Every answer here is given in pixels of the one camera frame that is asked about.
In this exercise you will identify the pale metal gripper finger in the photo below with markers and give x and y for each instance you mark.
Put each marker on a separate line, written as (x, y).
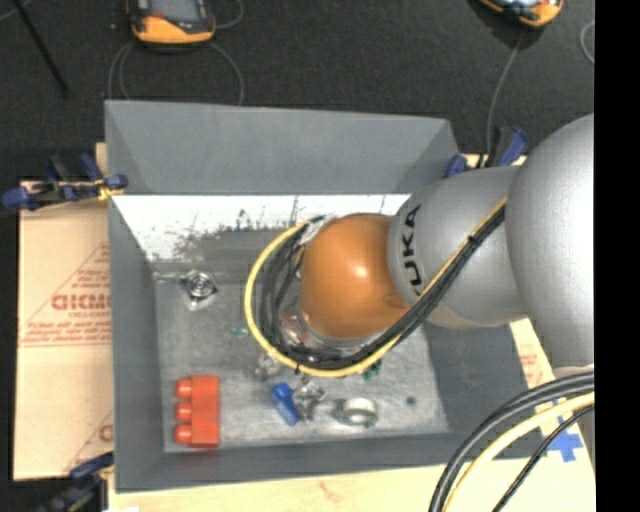
(267, 366)
(309, 397)

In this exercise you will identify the blue plastic cylinder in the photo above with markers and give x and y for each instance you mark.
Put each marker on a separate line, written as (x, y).
(285, 402)

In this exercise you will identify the small green piece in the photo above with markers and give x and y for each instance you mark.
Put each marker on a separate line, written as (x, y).
(239, 331)

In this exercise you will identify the red studded toy block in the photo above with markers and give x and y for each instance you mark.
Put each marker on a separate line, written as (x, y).
(200, 412)

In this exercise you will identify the clear glass dish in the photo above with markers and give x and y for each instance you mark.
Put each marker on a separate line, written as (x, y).
(198, 287)

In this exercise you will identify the grey metal bin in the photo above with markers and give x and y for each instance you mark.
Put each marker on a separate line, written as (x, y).
(210, 150)

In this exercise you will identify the brown cardboard board, red print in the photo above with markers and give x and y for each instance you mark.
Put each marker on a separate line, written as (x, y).
(60, 350)

